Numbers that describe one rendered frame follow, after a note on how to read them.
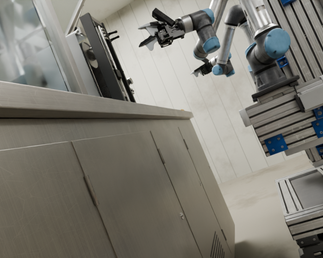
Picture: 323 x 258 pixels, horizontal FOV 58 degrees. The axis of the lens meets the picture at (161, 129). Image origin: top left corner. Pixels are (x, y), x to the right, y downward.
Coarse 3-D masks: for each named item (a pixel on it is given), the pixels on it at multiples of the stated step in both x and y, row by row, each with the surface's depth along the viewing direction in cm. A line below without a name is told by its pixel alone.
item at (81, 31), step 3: (78, 27) 145; (75, 30) 147; (78, 30) 145; (81, 30) 145; (84, 30) 149; (78, 33) 150; (81, 33) 145; (84, 33) 148; (66, 36) 148; (78, 36) 150; (81, 36) 151; (84, 36) 153; (78, 39) 153; (81, 39) 154
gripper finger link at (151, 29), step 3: (144, 24) 123; (147, 24) 123; (138, 27) 122; (141, 27) 122; (144, 27) 122; (147, 27) 123; (150, 27) 124; (153, 27) 125; (156, 27) 126; (147, 30) 122; (150, 30) 123; (153, 30) 124; (156, 30) 125; (150, 33) 122; (153, 33) 123
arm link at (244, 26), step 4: (244, 20) 202; (240, 24) 205; (244, 24) 203; (240, 28) 208; (244, 28) 205; (248, 28) 203; (244, 32) 207; (248, 32) 204; (248, 36) 204; (252, 36) 203; (248, 40) 206; (252, 40) 203
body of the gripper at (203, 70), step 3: (210, 60) 230; (204, 63) 234; (210, 63) 229; (204, 66) 234; (207, 66) 233; (210, 66) 232; (201, 69) 237; (204, 69) 234; (207, 69) 234; (210, 69) 233; (201, 72) 237; (204, 72) 235; (207, 72) 233; (210, 72) 239; (204, 75) 236
